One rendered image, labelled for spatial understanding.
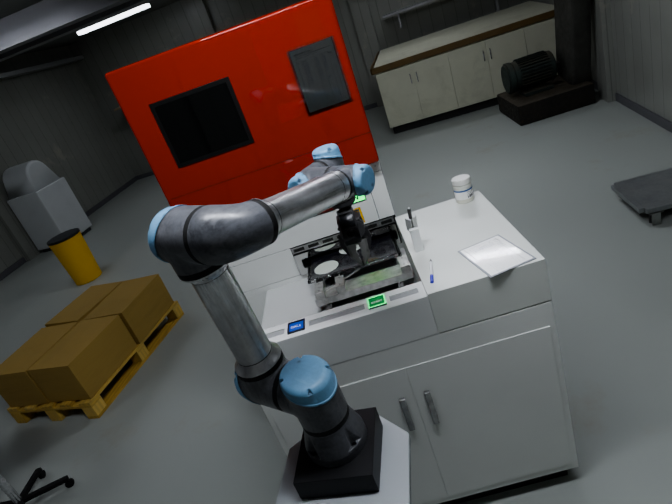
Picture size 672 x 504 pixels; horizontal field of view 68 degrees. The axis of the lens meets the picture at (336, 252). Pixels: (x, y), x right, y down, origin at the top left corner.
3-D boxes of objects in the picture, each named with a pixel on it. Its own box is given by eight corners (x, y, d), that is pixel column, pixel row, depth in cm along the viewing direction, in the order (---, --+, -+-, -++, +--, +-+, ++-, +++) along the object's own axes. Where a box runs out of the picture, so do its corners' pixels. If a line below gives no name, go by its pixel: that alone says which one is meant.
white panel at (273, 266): (224, 301, 219) (184, 221, 202) (403, 245, 211) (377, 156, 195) (223, 305, 216) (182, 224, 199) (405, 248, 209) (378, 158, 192)
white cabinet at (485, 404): (327, 426, 249) (266, 291, 215) (517, 372, 240) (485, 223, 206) (332, 550, 191) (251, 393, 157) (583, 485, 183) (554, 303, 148)
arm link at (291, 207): (219, 215, 83) (373, 151, 119) (179, 215, 89) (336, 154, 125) (237, 279, 86) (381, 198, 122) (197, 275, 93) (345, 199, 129)
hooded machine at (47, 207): (65, 235, 797) (19, 162, 744) (95, 227, 782) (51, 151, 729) (39, 255, 741) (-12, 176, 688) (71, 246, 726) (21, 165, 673)
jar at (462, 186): (454, 199, 199) (449, 178, 195) (471, 194, 199) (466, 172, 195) (459, 205, 193) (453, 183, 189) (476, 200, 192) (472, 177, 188)
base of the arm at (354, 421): (369, 459, 112) (356, 430, 108) (306, 474, 115) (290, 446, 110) (364, 407, 126) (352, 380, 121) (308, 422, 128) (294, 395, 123)
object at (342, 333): (271, 364, 166) (255, 331, 160) (431, 316, 161) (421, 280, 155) (269, 383, 158) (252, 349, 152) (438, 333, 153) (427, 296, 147)
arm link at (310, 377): (330, 440, 108) (308, 397, 101) (284, 424, 116) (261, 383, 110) (357, 397, 116) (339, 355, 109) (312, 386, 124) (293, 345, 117)
